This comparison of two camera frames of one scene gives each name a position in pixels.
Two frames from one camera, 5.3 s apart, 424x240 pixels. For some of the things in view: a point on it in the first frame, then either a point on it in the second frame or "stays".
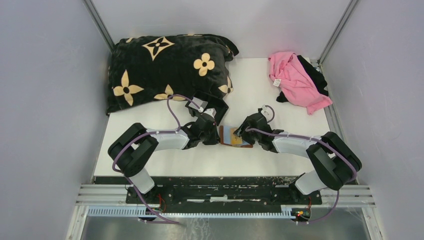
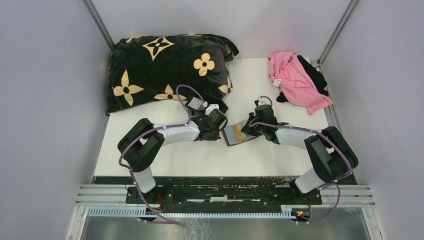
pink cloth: x=295 y=84 stays
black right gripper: x=241 y=131 → x=248 y=130
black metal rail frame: x=216 y=190 stays
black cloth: x=316 y=77 stays
